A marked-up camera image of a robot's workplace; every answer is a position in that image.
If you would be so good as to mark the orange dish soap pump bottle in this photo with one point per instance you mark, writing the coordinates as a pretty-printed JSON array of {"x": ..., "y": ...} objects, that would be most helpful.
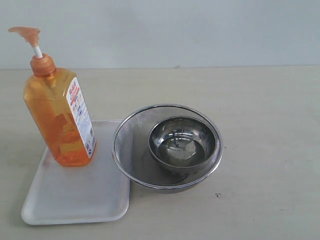
[{"x": 56, "y": 103}]

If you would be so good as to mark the small stainless steel bowl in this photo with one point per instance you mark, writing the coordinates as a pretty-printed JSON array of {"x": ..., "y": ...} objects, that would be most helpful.
[{"x": 183, "y": 144}]

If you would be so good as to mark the steel mesh strainer basket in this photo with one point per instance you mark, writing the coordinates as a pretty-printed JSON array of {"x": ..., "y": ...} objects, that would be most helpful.
[{"x": 130, "y": 150}]

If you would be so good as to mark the white rectangular plastic tray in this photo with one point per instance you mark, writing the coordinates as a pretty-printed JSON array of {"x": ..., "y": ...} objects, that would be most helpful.
[{"x": 94, "y": 193}]

